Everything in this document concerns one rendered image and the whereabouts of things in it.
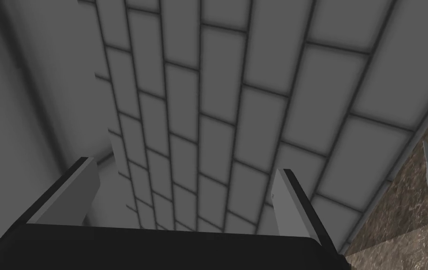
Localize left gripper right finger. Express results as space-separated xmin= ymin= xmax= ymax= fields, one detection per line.
xmin=271 ymin=168 xmax=338 ymax=253

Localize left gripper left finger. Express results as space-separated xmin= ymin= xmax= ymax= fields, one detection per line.
xmin=10 ymin=157 xmax=101 ymax=227

